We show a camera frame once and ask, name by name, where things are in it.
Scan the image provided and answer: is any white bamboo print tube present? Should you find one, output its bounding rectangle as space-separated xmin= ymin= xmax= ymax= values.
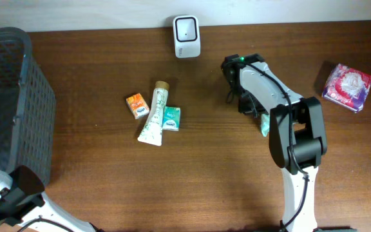
xmin=137 ymin=81 xmax=169 ymax=146

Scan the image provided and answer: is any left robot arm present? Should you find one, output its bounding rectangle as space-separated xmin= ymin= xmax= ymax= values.
xmin=0 ymin=166 xmax=101 ymax=232

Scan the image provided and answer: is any teal pocket tissue pack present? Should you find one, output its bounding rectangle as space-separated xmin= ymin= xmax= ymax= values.
xmin=162 ymin=106 xmax=181 ymax=131

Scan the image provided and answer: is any purple red tissue pack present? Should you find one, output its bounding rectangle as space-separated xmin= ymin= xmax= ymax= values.
xmin=322 ymin=64 xmax=371 ymax=113

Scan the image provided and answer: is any white barcode scanner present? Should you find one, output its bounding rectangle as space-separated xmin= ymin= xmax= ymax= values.
xmin=173 ymin=15 xmax=201 ymax=59

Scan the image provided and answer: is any grey plastic mesh basket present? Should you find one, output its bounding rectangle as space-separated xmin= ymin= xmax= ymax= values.
xmin=0 ymin=27 xmax=56 ymax=185

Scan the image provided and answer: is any orange pocket tissue pack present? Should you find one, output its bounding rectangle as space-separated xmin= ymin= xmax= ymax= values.
xmin=126 ymin=93 xmax=149 ymax=119

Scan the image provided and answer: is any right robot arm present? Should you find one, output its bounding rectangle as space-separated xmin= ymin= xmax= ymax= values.
xmin=221 ymin=53 xmax=327 ymax=231

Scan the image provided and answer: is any teal wet wipes pack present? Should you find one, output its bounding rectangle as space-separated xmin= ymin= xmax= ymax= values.
xmin=260 ymin=113 xmax=270 ymax=137

